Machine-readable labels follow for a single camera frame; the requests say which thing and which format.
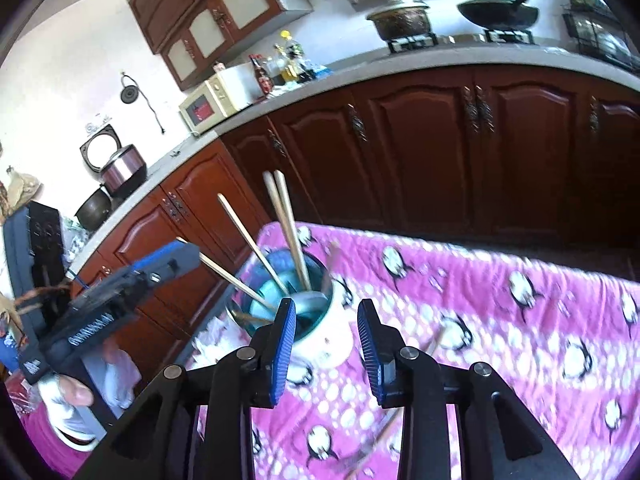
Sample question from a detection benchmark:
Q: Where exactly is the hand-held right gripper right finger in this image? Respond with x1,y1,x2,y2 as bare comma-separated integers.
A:
356,298,581,480

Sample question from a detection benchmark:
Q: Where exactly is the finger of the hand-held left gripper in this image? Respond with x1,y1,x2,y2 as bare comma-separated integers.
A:
131,240,201,284
4,202,70,342

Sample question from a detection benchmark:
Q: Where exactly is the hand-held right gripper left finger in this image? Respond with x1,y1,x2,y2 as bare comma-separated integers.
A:
75,297,297,480

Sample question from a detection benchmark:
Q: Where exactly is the white cup with blue inside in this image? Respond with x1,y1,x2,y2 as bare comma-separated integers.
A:
235,250,353,368

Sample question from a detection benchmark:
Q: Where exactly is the person's left hand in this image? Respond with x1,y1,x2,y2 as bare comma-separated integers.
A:
39,374,107,453

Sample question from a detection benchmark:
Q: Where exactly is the tan bag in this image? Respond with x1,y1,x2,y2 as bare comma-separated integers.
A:
0,165,43,223

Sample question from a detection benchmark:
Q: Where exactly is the black cooking pot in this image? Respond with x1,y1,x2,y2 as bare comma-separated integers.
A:
74,186,117,232

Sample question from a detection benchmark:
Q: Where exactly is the pink metallic rice cooker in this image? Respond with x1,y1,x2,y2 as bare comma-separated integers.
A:
79,126,149,197

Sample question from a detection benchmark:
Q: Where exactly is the pink penguin printed blanket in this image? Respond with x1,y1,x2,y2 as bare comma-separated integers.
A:
187,220,640,480

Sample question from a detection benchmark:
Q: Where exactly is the cream microwave oven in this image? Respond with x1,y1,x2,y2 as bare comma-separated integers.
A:
178,67,257,137

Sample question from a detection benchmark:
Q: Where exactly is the dark wooden base cabinet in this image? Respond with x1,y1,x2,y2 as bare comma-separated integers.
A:
67,67,640,376

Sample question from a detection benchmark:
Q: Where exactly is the yellow cap oil bottle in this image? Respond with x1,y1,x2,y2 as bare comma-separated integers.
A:
276,30,302,85

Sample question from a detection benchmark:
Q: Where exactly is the gas stove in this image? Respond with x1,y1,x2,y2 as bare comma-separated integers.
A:
386,29,537,55

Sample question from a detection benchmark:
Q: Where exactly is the lidded pot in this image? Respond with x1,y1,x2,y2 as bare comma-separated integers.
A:
366,0,432,42

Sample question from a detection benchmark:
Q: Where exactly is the black wok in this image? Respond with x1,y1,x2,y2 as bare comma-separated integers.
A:
456,0,542,32

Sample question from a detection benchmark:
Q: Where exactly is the black dish rack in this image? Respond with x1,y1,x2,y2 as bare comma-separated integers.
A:
561,0,637,70

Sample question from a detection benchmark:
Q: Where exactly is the thin brown cable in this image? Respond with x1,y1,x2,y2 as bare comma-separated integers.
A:
14,282,73,313

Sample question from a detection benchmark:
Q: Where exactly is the black round wall device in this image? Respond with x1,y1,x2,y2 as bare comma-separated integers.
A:
119,72,167,135

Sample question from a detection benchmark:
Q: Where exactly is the wooden wall cabinet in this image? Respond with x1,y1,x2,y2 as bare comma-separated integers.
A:
128,0,314,92

